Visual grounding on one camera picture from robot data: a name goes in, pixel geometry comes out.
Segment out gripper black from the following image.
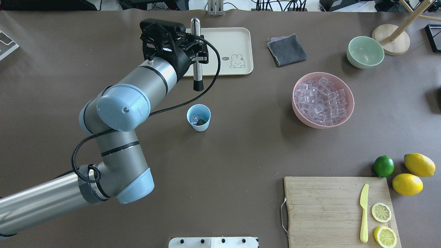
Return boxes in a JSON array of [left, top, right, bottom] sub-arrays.
[[139, 18, 208, 78]]

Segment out clear plastic ice cube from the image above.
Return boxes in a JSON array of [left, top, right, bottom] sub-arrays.
[[189, 115, 200, 125]]

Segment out strawberry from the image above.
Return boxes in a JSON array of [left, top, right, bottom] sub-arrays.
[[196, 119, 206, 126]]

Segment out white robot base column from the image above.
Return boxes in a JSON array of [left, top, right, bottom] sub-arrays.
[[168, 236, 259, 248]]

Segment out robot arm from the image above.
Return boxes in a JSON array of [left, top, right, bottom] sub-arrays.
[[1, 17, 212, 240]]

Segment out light blue plastic cup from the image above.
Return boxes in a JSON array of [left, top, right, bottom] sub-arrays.
[[186, 104, 211, 132]]

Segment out cream tray with bear drawing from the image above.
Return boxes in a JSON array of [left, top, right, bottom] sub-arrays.
[[201, 27, 254, 76]]

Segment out grey folded cloth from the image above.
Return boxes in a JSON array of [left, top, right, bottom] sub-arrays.
[[267, 33, 308, 66]]

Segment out pink bowl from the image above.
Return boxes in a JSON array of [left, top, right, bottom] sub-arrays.
[[291, 72, 355, 129]]

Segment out mint green bowl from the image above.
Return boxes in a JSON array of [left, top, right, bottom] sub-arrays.
[[346, 36, 384, 69]]

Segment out wooden cutting board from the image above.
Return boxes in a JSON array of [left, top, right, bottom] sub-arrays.
[[284, 176, 393, 248]]

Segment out green lime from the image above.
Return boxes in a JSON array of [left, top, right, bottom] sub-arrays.
[[373, 155, 395, 178]]

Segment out yellow plastic knife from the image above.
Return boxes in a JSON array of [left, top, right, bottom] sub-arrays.
[[359, 184, 369, 243]]

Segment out lemon slice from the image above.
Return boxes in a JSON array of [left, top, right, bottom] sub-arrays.
[[371, 203, 392, 223], [373, 226, 398, 248]]

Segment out yellow lemon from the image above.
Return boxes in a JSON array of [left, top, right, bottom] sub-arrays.
[[404, 153, 436, 177], [392, 173, 424, 196]]

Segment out white wire cup rack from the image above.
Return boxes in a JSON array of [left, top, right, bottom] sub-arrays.
[[0, 30, 20, 60]]

